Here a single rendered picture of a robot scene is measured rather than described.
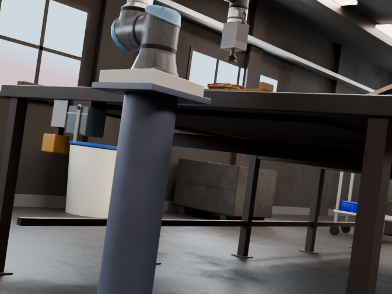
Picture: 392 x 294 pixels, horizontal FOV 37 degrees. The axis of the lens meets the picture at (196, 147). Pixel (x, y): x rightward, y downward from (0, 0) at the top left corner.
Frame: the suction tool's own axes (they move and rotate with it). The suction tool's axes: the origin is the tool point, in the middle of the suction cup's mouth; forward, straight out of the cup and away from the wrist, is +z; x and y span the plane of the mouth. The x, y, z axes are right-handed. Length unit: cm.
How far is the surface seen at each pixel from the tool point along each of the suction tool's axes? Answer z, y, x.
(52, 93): 19, 73, 38
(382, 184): 40, -80, 11
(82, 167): 61, 324, -122
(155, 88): 22, -33, 58
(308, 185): 57, 464, -635
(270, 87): 12.2, -31.1, 8.9
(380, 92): 5, -41, -42
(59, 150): 44, 65, 35
